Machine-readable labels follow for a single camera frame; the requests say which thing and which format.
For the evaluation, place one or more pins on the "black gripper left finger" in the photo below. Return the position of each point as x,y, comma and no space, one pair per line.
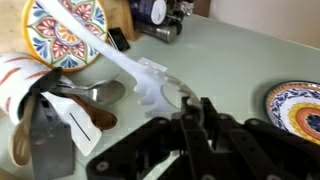
186,108

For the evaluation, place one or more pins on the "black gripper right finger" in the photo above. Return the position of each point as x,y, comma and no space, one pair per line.
208,108

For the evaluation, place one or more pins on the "white slotted serving spoon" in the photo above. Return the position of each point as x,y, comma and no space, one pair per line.
149,80

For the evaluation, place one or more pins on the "steel spoon in holder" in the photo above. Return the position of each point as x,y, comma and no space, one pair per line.
104,92

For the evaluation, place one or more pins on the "wooden spoon in holder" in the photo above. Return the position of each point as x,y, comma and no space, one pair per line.
101,119

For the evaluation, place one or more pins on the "white turner in holder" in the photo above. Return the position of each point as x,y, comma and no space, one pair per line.
84,134

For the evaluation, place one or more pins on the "white red utensil holder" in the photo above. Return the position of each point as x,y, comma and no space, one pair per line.
20,75

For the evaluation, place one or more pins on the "steel pepper mill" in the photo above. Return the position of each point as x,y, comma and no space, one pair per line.
166,33

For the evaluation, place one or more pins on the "colourful ceramic plate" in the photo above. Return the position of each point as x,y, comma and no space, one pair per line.
53,44

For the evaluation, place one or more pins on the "blue orange wall plate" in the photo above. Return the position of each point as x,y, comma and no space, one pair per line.
294,106

